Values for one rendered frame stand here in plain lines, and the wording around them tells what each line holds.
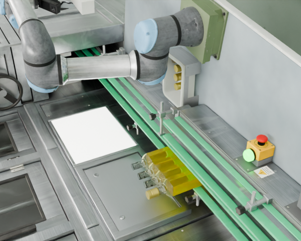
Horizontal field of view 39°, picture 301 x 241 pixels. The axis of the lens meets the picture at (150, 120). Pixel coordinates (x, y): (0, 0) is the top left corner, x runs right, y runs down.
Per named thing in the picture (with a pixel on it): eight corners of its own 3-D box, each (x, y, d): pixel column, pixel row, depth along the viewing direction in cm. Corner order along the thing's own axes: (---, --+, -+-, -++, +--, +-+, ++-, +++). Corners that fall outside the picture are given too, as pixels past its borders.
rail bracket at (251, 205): (266, 196, 139) (233, 210, 134) (269, 180, 135) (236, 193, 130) (274, 204, 136) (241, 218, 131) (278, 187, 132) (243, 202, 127)
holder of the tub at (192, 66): (178, 98, 206) (164, 102, 203) (180, 46, 190) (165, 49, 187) (197, 115, 193) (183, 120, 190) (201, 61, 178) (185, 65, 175)
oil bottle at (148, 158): (183, 150, 186) (140, 165, 178) (183, 140, 183) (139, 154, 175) (190, 157, 182) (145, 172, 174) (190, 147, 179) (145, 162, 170)
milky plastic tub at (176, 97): (177, 89, 203) (162, 93, 199) (179, 46, 190) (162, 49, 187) (197, 106, 190) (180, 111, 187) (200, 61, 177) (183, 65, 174)
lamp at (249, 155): (247, 155, 152) (240, 158, 151) (248, 145, 150) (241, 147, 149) (254, 162, 149) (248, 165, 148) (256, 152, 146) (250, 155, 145)
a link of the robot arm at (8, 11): (8, 8, 171) (1, -5, 177) (12, 32, 179) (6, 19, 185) (27, 5, 174) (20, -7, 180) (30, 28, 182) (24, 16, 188)
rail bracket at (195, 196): (210, 195, 175) (183, 206, 169) (212, 183, 171) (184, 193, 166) (216, 201, 172) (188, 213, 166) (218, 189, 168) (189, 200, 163)
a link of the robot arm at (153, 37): (180, 26, 150) (145, 32, 145) (175, 56, 159) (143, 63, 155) (165, 8, 157) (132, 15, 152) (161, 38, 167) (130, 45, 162)
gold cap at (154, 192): (154, 189, 163) (144, 193, 161) (156, 185, 160) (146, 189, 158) (158, 197, 161) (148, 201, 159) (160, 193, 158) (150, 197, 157)
